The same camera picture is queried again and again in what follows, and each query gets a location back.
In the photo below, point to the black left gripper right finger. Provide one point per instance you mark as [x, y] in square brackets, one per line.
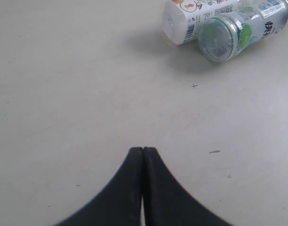
[166, 202]

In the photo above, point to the clear bottle green lime label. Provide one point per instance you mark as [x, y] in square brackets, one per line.
[224, 36]

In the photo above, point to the square bottle floral white label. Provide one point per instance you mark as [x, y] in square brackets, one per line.
[181, 19]

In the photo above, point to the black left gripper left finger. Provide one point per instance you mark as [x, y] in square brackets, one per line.
[119, 202]

